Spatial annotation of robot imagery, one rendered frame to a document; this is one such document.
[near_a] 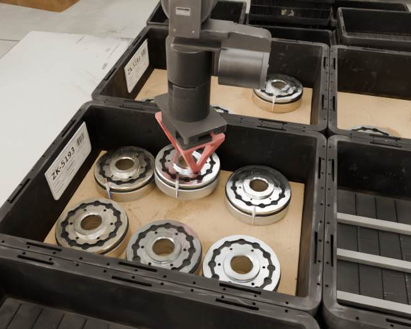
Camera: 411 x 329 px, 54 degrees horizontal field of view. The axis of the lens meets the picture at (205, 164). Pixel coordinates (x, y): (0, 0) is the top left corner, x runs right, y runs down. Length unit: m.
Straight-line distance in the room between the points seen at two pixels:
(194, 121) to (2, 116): 0.71
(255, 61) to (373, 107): 0.47
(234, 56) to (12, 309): 0.42
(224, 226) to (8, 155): 0.58
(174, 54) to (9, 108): 0.76
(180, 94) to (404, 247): 0.39
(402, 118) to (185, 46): 0.54
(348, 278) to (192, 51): 0.36
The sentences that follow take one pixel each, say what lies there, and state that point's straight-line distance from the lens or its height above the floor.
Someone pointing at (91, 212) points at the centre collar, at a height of 0.87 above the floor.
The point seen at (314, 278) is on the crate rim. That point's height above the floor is 0.93.
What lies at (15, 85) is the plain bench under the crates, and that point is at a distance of 1.28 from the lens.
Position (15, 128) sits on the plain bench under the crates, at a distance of 1.10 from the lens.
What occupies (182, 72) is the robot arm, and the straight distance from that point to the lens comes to 0.50.
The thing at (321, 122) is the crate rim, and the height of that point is 0.93.
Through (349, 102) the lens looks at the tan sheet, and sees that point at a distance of 0.92.
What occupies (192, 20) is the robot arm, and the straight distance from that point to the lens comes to 0.47.
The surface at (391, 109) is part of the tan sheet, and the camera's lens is 0.92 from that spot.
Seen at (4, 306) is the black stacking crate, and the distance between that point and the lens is 0.61.
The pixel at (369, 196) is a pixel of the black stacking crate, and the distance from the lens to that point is 0.72.
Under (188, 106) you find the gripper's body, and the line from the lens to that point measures 0.53.
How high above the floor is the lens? 1.32
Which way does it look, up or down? 43 degrees down
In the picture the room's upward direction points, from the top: straight up
